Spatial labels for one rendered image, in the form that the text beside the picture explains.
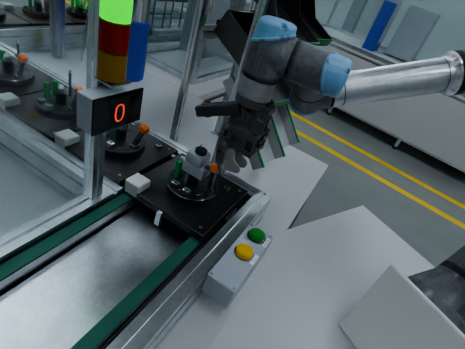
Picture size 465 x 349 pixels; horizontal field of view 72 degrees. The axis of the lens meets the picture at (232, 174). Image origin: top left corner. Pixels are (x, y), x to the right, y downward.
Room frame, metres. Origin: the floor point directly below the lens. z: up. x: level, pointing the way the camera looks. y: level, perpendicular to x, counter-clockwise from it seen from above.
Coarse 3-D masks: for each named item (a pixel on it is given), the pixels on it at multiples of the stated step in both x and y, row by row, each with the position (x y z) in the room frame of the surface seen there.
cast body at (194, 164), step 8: (192, 152) 0.67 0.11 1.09; (200, 152) 0.67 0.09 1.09; (208, 152) 0.69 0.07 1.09; (184, 160) 0.67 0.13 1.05; (192, 160) 0.66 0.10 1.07; (200, 160) 0.65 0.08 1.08; (208, 160) 0.69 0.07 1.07; (184, 168) 0.67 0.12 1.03; (192, 168) 0.66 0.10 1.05; (200, 168) 0.66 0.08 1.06; (200, 176) 0.65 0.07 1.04
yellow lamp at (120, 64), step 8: (104, 56) 0.51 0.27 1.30; (112, 56) 0.51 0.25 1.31; (120, 56) 0.52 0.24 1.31; (104, 64) 0.51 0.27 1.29; (112, 64) 0.51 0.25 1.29; (120, 64) 0.52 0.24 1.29; (96, 72) 0.52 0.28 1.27; (104, 72) 0.51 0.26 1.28; (112, 72) 0.52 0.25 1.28; (120, 72) 0.53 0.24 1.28; (104, 80) 0.51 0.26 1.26; (112, 80) 0.52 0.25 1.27; (120, 80) 0.53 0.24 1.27
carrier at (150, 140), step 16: (128, 128) 0.83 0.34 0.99; (112, 144) 0.70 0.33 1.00; (128, 144) 0.75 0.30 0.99; (144, 144) 0.77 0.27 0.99; (112, 160) 0.68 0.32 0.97; (128, 160) 0.70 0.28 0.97; (144, 160) 0.73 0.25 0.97; (160, 160) 0.76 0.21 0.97; (112, 176) 0.62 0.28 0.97; (128, 176) 0.64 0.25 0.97
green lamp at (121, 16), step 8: (104, 0) 0.51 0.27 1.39; (112, 0) 0.51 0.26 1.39; (120, 0) 0.52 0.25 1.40; (128, 0) 0.53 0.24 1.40; (104, 8) 0.51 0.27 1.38; (112, 8) 0.51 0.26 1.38; (120, 8) 0.52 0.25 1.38; (128, 8) 0.53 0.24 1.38; (104, 16) 0.51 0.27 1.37; (112, 16) 0.51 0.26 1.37; (120, 16) 0.52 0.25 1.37; (128, 16) 0.53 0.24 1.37
